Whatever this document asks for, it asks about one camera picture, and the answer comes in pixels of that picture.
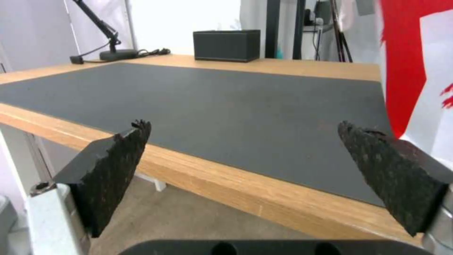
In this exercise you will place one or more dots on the black vertical pole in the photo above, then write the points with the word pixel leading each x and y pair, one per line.
pixel 283 29

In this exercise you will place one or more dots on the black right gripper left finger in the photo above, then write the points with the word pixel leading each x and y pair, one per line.
pixel 102 183

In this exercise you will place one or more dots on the white desk leg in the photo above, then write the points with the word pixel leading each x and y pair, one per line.
pixel 157 183

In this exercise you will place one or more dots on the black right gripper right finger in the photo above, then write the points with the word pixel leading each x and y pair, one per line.
pixel 396 180

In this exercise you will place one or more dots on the dark grey desk mat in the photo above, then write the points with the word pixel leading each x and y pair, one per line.
pixel 226 119

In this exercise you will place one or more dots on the wooden desk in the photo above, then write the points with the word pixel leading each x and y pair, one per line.
pixel 219 183

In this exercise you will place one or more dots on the black tripod stand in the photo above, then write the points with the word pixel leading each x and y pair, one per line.
pixel 339 29

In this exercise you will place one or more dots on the black tissue box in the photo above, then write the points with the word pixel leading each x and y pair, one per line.
pixel 226 45

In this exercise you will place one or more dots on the black desk lamp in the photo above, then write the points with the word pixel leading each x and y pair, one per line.
pixel 106 34

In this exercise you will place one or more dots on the red and white takeout bag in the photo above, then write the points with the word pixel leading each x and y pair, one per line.
pixel 417 77

